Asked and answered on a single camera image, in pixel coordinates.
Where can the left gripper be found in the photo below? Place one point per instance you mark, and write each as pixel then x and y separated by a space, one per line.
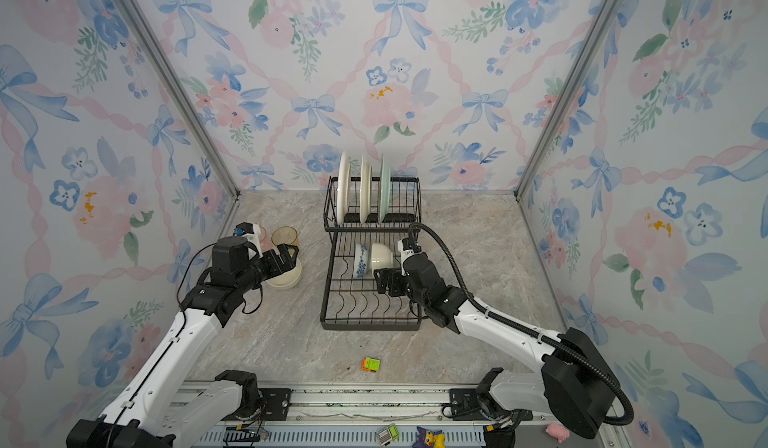
pixel 278 267

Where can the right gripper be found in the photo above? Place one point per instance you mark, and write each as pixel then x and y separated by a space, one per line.
pixel 394 276

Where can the cream ceramic bowl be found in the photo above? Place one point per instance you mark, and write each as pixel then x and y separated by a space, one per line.
pixel 381 257
pixel 288 280

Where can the blue floral bowl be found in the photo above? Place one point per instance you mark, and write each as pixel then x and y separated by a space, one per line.
pixel 361 261

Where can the pink transparent cup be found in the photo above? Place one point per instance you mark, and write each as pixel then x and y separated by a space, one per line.
pixel 264 239

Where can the yellow transparent cup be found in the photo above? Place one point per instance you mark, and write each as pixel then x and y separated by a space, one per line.
pixel 286 235

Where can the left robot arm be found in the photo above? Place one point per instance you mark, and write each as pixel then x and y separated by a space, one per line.
pixel 162 352

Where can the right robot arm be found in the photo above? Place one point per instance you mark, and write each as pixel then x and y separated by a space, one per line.
pixel 574 383

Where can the small colourful toy cube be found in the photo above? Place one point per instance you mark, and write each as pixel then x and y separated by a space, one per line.
pixel 370 364

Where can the white plate with blue rim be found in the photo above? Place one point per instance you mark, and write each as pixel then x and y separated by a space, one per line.
pixel 342 192

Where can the green plate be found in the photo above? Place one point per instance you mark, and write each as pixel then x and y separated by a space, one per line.
pixel 384 190

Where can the cream plate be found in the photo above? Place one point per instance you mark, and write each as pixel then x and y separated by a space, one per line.
pixel 365 190

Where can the green white small box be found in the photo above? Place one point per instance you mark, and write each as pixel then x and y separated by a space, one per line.
pixel 387 435

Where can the purple yellow toy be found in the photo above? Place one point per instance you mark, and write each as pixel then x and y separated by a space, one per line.
pixel 426 438

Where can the pink toy pig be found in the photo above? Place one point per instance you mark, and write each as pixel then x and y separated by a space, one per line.
pixel 558 432

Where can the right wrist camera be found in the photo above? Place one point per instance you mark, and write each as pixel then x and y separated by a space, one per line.
pixel 406 248

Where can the black wire dish rack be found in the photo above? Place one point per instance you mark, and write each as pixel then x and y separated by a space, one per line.
pixel 354 224

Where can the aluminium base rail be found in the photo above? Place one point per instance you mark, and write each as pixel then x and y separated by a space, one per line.
pixel 312 415

